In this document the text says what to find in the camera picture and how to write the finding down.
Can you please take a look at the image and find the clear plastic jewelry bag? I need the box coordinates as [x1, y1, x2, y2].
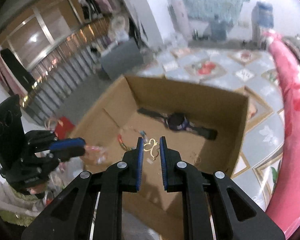
[80, 145, 108, 165]

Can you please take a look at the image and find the gold butterfly pendant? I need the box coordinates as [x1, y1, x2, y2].
[143, 138, 160, 160]

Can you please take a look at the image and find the purple pink smart watch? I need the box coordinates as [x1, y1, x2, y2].
[138, 108, 218, 140]

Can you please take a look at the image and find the green knit sleeve forearm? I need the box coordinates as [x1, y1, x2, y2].
[0, 182, 45, 226]

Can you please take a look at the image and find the left hand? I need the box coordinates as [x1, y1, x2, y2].
[27, 184, 47, 199]

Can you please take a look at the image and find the silver rectangular charm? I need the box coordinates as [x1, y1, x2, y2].
[146, 158, 153, 165]

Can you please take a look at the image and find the red gift bag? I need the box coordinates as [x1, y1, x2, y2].
[45, 116, 75, 140]

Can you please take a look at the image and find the brown cardboard box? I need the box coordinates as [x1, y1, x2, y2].
[71, 76, 249, 239]

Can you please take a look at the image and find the grey storage box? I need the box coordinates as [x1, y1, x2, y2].
[100, 38, 143, 80]

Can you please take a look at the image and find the pink floral blanket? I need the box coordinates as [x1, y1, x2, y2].
[262, 30, 300, 239]

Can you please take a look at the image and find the white cylindrical tube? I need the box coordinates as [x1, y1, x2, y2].
[171, 0, 192, 40]

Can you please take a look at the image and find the dark water bottle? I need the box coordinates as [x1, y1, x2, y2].
[210, 14, 231, 42]

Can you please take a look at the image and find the blue water jug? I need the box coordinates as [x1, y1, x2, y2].
[251, 1, 274, 29]

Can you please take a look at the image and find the colourful bead bracelet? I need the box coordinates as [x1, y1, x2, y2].
[116, 129, 148, 152]

